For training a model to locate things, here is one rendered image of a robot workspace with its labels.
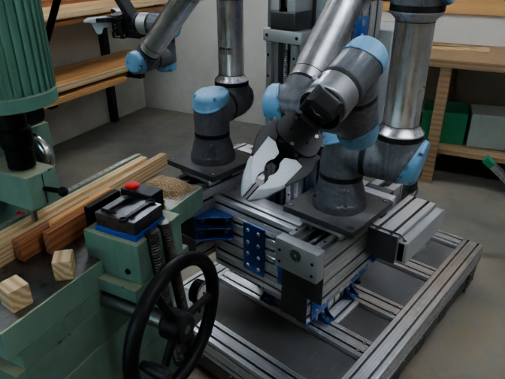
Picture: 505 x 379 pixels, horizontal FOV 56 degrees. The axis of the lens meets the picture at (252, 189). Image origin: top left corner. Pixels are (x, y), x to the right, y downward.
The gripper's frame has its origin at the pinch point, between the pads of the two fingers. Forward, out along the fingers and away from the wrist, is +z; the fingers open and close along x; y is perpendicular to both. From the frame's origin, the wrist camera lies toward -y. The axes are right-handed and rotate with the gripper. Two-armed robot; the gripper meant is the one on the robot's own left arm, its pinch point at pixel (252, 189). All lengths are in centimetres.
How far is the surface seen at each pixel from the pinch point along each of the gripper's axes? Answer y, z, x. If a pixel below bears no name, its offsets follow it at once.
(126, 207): 34.9, 3.9, 15.2
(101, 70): 280, -128, 140
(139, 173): 62, -12, 23
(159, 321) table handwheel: 36.3, 15.6, -4.0
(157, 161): 65, -19, 23
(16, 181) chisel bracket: 37, 13, 33
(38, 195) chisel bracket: 38.1, 12.4, 29.2
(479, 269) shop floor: 137, -119, -118
